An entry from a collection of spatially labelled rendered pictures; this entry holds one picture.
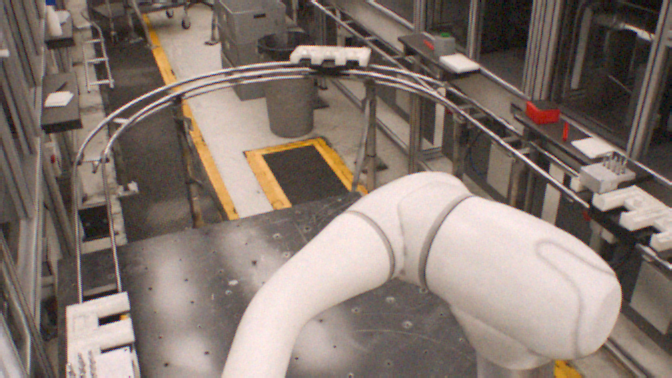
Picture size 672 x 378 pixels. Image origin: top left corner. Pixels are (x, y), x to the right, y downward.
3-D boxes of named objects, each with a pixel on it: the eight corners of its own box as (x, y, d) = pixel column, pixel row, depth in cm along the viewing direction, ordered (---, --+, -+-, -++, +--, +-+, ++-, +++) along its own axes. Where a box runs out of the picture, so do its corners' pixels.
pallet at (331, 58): (291, 74, 303) (290, 54, 298) (298, 64, 315) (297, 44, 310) (366, 78, 297) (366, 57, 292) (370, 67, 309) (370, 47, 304)
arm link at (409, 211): (330, 187, 78) (417, 230, 69) (420, 138, 89) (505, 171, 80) (332, 270, 84) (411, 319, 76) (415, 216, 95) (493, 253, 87)
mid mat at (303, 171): (385, 213, 340) (385, 211, 340) (288, 237, 324) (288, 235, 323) (322, 136, 420) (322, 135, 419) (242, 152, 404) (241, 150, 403)
